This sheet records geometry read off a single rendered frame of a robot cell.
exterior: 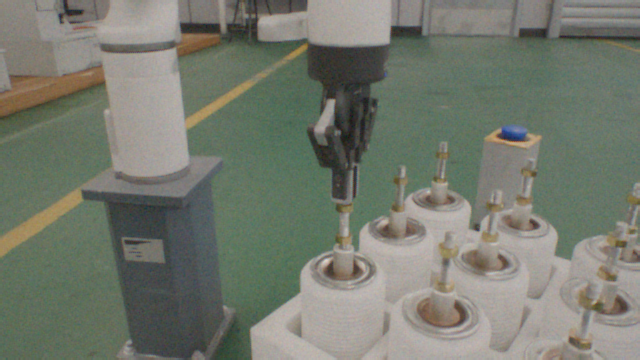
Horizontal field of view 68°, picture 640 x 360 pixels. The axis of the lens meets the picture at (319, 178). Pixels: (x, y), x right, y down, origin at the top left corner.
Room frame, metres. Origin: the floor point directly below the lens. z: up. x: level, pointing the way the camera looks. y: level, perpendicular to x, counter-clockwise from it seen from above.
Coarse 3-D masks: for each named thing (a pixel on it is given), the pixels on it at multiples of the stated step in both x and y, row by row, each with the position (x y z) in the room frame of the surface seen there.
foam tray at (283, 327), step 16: (432, 272) 0.56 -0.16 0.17; (560, 272) 0.55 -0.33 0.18; (288, 304) 0.48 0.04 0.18; (528, 304) 0.48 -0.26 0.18; (544, 304) 0.48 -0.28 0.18; (272, 320) 0.45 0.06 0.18; (288, 320) 0.45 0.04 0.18; (384, 320) 0.47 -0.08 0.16; (528, 320) 0.45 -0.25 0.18; (256, 336) 0.43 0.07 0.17; (272, 336) 0.42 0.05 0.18; (288, 336) 0.42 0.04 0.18; (384, 336) 0.42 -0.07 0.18; (528, 336) 0.42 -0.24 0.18; (256, 352) 0.43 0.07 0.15; (272, 352) 0.41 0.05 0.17; (288, 352) 0.40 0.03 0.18; (304, 352) 0.40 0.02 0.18; (320, 352) 0.40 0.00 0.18; (368, 352) 0.40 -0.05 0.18; (384, 352) 0.40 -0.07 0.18; (496, 352) 0.40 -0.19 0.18
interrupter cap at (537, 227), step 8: (504, 216) 0.58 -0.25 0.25; (536, 216) 0.58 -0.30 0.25; (504, 224) 0.55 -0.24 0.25; (528, 224) 0.56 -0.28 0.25; (536, 224) 0.55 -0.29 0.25; (544, 224) 0.55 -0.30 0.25; (504, 232) 0.53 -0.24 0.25; (512, 232) 0.53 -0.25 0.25; (520, 232) 0.53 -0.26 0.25; (528, 232) 0.53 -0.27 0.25; (536, 232) 0.53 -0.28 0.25; (544, 232) 0.53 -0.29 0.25
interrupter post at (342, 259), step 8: (336, 248) 0.45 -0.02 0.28; (352, 248) 0.45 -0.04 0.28; (336, 256) 0.44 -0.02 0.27; (344, 256) 0.44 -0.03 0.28; (352, 256) 0.45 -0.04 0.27; (336, 264) 0.44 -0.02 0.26; (344, 264) 0.44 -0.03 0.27; (352, 264) 0.45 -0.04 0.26; (336, 272) 0.44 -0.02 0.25; (344, 272) 0.44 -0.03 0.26
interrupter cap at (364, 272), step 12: (312, 264) 0.46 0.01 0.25; (324, 264) 0.46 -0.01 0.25; (360, 264) 0.46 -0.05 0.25; (372, 264) 0.46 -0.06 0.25; (312, 276) 0.43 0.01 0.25; (324, 276) 0.43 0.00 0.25; (336, 276) 0.44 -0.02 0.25; (348, 276) 0.44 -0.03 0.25; (360, 276) 0.43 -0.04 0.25; (372, 276) 0.43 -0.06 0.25; (336, 288) 0.41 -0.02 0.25; (348, 288) 0.41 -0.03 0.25; (360, 288) 0.42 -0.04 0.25
